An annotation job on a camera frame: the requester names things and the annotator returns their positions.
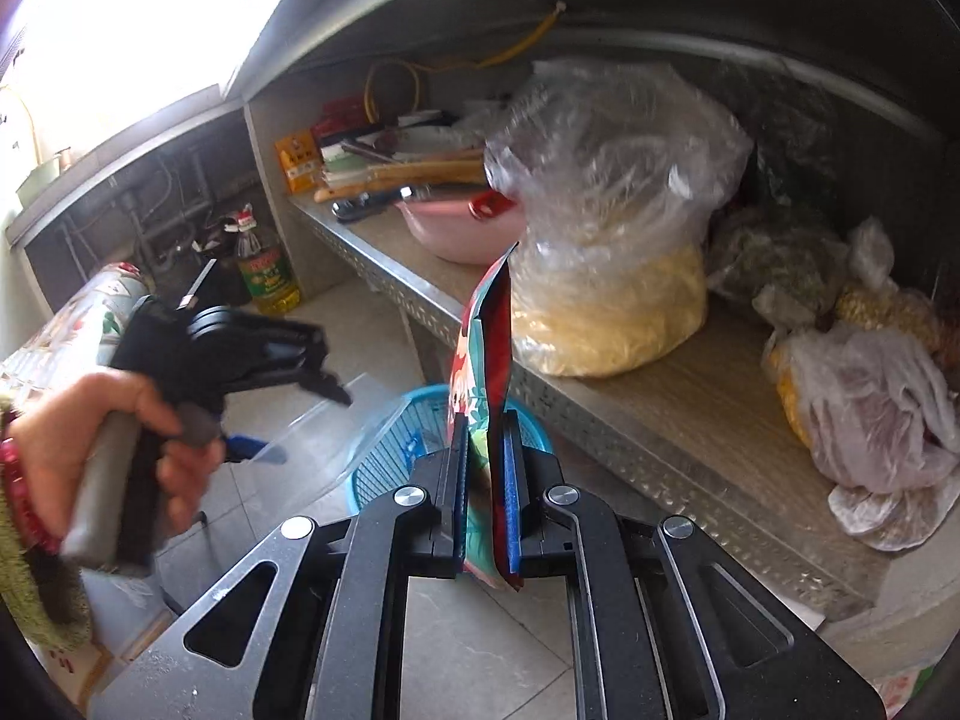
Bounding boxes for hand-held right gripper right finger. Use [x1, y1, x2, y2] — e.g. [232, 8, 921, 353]
[502, 411, 886, 720]

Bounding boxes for red snack pouch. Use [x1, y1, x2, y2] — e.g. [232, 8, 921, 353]
[450, 240, 526, 593]

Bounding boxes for drain pipes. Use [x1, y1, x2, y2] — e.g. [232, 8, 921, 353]
[60, 154, 226, 271]

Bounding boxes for person's left forearm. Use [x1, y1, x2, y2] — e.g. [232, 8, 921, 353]
[0, 405, 95, 650]

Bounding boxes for clear bag of corn kernels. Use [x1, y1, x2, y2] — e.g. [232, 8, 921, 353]
[829, 217, 950, 346]

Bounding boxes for red packet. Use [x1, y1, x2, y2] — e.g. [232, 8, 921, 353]
[311, 96, 370, 140]

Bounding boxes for white plastic bag of corn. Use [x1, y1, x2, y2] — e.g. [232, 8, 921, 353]
[761, 319, 960, 552]

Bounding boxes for perforated metal shelf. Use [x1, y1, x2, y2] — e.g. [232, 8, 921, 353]
[289, 191, 893, 620]

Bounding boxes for black handled knife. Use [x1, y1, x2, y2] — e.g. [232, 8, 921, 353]
[331, 187, 417, 224]

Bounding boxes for green basin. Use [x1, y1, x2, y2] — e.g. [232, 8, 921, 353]
[15, 154, 65, 207]

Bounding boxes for clear bag of yellow grains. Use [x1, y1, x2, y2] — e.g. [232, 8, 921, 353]
[484, 60, 755, 380]

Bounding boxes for red ladle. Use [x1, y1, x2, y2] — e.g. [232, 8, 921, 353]
[469, 191, 518, 222]

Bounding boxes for wooden handled spatula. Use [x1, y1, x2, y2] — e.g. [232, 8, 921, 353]
[313, 157, 488, 203]

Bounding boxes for blue plastic basket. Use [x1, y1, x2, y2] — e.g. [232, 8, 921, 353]
[345, 382, 556, 518]

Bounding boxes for pink basin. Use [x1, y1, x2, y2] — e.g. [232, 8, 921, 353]
[394, 191, 530, 265]

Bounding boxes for fruit print tablecloth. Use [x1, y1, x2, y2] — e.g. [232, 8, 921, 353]
[0, 262, 158, 421]

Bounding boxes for cooking oil bottle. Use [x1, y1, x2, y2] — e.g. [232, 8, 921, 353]
[234, 214, 301, 317]

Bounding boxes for yellow hose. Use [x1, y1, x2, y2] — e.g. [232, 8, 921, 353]
[364, 4, 567, 125]

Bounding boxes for dark jar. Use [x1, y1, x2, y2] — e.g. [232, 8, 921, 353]
[193, 216, 252, 301]

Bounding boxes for red bead bracelet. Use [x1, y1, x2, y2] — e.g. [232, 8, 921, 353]
[0, 431, 65, 552]

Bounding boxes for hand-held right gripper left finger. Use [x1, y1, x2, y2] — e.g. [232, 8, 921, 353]
[86, 411, 472, 720]

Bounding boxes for clear bag of dried greens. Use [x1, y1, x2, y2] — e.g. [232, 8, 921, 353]
[705, 202, 856, 316]

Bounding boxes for orange packet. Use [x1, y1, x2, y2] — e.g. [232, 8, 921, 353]
[274, 131, 325, 196]

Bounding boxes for person's left hand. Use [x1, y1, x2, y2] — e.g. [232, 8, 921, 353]
[0, 369, 226, 548]

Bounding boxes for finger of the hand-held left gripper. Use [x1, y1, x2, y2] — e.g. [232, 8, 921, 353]
[221, 427, 290, 466]
[187, 306, 353, 406]

